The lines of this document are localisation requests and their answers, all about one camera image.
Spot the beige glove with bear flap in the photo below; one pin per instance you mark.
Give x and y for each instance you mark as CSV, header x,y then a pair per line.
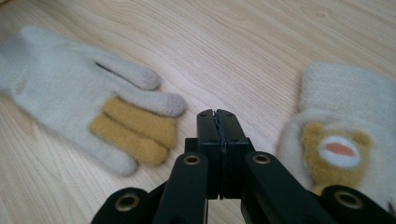
x,y
342,93

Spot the beige glove with mustard fingers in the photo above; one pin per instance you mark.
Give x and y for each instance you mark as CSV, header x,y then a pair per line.
x,y
62,93

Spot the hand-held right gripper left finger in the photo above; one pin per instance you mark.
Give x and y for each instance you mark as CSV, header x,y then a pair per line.
x,y
209,130

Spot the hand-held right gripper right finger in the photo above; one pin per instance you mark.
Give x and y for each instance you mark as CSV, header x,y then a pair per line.
x,y
233,130

